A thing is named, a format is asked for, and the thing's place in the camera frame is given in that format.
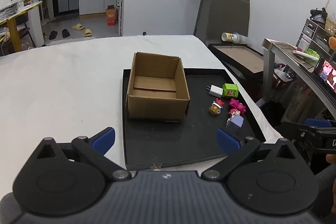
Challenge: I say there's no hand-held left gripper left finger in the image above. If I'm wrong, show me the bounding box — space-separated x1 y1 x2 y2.
35 127 132 182

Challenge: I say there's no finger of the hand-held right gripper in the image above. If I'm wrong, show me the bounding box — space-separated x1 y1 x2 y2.
282 121 318 140
304 119 332 128

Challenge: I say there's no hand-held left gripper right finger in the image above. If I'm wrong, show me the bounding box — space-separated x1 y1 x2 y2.
202 128 298 181

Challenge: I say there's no purple cube doll figurine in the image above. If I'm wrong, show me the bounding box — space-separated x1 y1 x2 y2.
225 109 244 135

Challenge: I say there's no small red yellow figurine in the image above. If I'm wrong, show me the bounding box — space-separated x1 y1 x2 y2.
209 98 224 115

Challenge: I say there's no pink bear toy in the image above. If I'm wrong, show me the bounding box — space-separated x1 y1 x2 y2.
229 98 246 115

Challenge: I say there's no brown cardboard box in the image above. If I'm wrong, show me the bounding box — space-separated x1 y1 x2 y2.
126 52 191 123

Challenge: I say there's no tablet screen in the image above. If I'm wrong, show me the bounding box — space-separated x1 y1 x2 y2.
314 57 336 93

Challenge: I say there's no green toy box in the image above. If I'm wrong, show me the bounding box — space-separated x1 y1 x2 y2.
222 83 239 98

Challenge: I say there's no white charger plug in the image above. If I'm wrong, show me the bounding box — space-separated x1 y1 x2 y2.
206 85 223 98

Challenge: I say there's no white handheld device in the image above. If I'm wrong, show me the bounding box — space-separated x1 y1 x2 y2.
293 49 319 60

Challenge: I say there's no grey desk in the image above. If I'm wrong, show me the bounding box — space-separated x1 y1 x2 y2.
262 38 336 109

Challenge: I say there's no black tray with brown base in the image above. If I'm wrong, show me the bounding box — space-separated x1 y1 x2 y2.
209 43 264 80

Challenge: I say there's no grey drawer organizer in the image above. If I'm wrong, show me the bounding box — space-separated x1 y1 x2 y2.
297 18 336 56

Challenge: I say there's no white yellow paper cup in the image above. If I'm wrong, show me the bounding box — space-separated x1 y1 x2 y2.
221 32 248 44

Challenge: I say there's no black bag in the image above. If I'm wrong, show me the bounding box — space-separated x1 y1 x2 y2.
310 7 328 22

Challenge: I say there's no orange cardboard box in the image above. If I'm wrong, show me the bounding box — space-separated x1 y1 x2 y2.
106 6 118 26

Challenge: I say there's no grey padded panel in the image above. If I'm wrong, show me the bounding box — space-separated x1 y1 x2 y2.
194 0 251 46

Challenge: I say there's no yellow table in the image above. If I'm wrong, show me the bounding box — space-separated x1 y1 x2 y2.
0 1 44 52

